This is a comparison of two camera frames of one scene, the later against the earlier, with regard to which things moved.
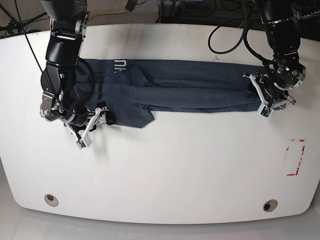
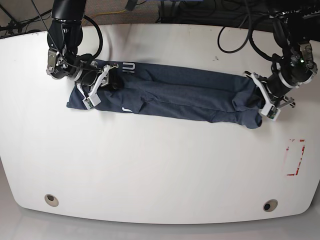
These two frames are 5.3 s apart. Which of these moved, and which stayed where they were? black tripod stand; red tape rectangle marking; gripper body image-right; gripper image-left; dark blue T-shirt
Moved: dark blue T-shirt; gripper image-left; gripper body image-right
Stayed: red tape rectangle marking; black tripod stand
